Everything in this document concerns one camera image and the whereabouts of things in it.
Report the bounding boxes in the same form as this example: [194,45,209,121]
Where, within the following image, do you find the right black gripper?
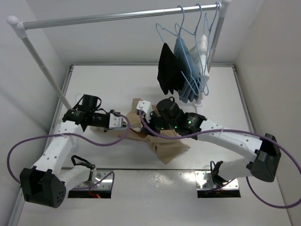
[141,109,176,137]

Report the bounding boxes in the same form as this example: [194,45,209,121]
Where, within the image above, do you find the beige t shirt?
[94,97,190,165]

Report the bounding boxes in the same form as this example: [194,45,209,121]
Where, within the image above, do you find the light blue wire hanger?
[115,125,131,130]

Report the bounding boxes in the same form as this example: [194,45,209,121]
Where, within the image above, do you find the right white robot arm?
[136,97,281,187]

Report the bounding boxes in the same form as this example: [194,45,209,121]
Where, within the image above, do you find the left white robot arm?
[20,95,124,208]

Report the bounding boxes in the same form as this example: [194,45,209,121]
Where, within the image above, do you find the blue hanger with black garment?
[156,23,186,78]

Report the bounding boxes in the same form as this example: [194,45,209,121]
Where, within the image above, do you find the blue hanger with denim garment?
[174,4,205,95]

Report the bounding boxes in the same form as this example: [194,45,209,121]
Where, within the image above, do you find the blue hanger with white garment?
[202,2,220,90]

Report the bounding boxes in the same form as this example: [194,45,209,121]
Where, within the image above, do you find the blue denim hanging garment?
[174,37,201,103]

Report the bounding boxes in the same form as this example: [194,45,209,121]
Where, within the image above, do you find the black hanging garment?
[157,43,184,95]

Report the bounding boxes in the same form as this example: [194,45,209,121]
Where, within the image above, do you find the white hanging garment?
[189,34,210,105]

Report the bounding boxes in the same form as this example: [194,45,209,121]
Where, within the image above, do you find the white and silver clothes rack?
[6,0,231,110]

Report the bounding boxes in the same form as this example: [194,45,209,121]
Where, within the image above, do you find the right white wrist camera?
[136,100,153,122]

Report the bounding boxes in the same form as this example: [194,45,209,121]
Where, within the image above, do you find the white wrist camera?
[136,100,153,122]
[109,113,124,129]

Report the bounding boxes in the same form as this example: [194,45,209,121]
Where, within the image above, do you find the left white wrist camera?
[109,113,124,129]

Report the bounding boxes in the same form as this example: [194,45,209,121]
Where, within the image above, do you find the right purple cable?
[138,109,301,209]

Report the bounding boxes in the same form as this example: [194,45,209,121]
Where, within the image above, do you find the purple cable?
[7,114,131,186]
[138,109,301,209]

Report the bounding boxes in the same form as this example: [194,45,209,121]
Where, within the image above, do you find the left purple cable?
[7,114,131,186]

